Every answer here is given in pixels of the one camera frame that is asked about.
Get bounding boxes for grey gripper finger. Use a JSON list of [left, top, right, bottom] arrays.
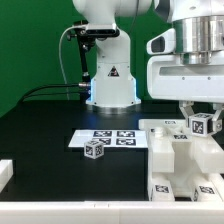
[[179, 101, 194, 126], [212, 103, 224, 133]]

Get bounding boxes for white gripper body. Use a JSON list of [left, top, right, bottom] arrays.
[[147, 53, 224, 103]]

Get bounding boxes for white tagged cube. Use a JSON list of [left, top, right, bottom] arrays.
[[189, 113, 213, 137]]

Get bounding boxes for white chair back frame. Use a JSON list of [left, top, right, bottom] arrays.
[[139, 119, 224, 174]]

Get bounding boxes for white tagged cube nut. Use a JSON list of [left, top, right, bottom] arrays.
[[84, 140, 104, 159]]

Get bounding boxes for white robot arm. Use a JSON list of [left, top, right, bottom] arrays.
[[72, 0, 224, 133]]

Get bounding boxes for white marker sheet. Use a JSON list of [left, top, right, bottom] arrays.
[[69, 130, 147, 148]]

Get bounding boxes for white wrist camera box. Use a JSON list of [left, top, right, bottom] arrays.
[[146, 28, 176, 55]]

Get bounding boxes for black camera on stand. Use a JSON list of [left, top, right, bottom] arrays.
[[85, 23, 119, 38]]

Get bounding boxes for black camera stand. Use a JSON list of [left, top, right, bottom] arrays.
[[66, 20, 98, 101]]

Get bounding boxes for grey camera cable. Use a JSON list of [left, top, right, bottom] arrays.
[[58, 25, 81, 101]]

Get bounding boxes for white front rail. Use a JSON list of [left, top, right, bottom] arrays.
[[0, 202, 224, 224]]

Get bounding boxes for black cables on table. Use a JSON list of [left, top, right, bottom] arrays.
[[20, 83, 92, 103]]

